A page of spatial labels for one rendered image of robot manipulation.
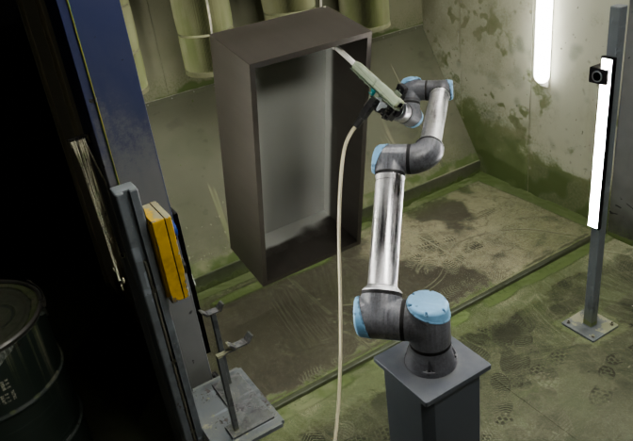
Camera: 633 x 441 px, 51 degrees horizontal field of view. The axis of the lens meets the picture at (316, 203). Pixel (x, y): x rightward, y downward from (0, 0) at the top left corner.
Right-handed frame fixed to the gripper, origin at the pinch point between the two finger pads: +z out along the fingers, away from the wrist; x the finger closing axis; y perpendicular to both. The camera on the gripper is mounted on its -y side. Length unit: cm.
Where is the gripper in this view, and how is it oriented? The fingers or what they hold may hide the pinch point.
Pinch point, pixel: (376, 94)
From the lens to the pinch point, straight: 281.1
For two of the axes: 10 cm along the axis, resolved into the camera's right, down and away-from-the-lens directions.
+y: -6.0, 7.3, 3.2
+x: -5.4, -6.7, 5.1
